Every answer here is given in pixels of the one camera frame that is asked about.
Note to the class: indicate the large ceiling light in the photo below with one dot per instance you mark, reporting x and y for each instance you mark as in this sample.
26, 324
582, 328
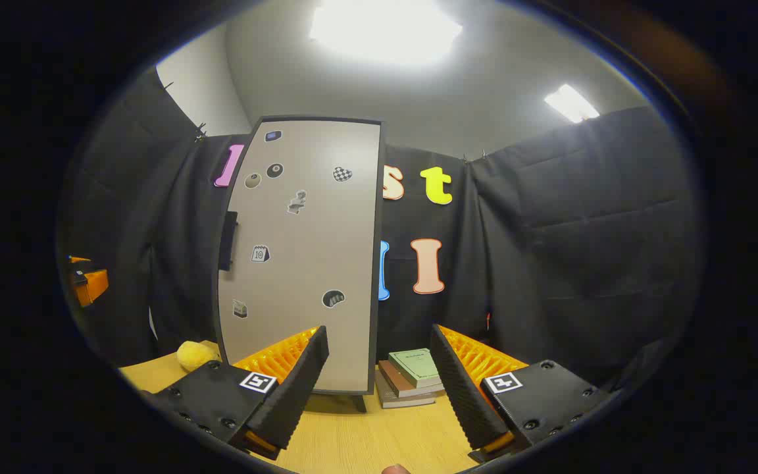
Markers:
385, 29

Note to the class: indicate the grey cabinet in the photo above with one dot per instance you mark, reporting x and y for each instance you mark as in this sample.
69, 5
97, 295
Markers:
380, 263

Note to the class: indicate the beige cabinet door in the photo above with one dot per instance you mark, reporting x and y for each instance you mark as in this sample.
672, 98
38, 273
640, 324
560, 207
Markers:
313, 263

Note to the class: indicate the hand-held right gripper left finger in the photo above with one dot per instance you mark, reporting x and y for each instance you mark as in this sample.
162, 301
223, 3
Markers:
297, 388

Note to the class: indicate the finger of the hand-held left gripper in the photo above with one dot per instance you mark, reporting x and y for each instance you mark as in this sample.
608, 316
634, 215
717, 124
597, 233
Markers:
94, 288

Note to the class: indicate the black backdrop cloth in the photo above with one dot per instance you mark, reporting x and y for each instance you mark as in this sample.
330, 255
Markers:
583, 230

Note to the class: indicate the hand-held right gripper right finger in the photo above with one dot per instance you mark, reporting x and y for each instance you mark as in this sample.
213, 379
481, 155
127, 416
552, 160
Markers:
461, 395

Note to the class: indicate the small ceiling light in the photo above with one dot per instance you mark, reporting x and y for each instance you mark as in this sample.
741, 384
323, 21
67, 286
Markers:
571, 103

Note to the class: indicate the grey book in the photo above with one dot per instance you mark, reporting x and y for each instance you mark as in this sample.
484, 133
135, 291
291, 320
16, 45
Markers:
405, 402

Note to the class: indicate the brown book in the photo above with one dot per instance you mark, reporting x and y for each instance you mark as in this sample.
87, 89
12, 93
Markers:
392, 383

